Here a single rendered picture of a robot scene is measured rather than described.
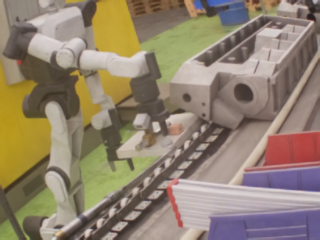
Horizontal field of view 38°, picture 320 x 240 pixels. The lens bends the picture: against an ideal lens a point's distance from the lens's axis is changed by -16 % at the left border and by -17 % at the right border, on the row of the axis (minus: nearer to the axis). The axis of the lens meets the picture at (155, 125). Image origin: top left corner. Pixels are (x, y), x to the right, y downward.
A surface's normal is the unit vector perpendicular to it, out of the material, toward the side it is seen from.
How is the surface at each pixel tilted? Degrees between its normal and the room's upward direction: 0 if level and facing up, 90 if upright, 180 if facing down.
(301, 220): 92
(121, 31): 90
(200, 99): 90
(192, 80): 38
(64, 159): 90
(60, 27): 99
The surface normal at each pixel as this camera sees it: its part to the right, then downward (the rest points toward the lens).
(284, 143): -0.51, 0.38
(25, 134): 0.82, -0.06
